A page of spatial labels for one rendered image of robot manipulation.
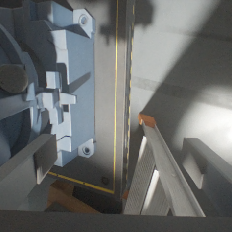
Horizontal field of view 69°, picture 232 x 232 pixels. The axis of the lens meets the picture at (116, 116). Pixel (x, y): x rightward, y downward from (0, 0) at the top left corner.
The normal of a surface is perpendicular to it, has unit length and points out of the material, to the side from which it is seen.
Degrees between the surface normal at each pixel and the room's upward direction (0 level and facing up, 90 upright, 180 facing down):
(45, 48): 0
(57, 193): 0
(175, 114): 0
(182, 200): 88
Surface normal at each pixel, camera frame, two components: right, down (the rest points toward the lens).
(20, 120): 0.88, 0.39
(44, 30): -0.39, 0.22
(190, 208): 0.18, -0.92
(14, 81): 0.77, 0.18
